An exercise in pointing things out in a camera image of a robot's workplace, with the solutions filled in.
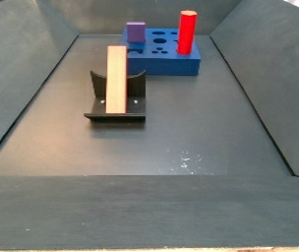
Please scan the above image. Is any black curved fixture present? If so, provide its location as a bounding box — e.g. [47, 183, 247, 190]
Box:
[84, 72, 146, 123]

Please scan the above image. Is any blue shape-sorting board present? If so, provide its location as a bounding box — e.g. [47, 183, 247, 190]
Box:
[120, 28, 200, 76]

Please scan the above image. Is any purple square peg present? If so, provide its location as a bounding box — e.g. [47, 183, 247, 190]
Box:
[125, 22, 146, 42]

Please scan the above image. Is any red hexagonal peg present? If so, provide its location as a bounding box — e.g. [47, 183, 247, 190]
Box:
[178, 10, 196, 54]

